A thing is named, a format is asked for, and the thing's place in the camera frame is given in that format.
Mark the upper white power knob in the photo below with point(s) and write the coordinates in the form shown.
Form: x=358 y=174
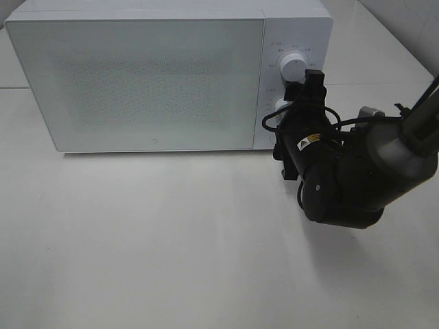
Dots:
x=293 y=65

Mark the white microwave oven body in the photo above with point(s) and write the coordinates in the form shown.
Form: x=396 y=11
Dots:
x=303 y=26

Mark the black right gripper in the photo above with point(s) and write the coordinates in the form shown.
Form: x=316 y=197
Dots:
x=298 y=144

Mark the white microwave door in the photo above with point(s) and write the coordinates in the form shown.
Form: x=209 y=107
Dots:
x=143 y=85

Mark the round white door button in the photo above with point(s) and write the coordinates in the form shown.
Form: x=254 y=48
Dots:
x=272 y=138

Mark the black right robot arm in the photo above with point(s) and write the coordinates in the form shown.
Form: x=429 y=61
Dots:
x=350 y=170

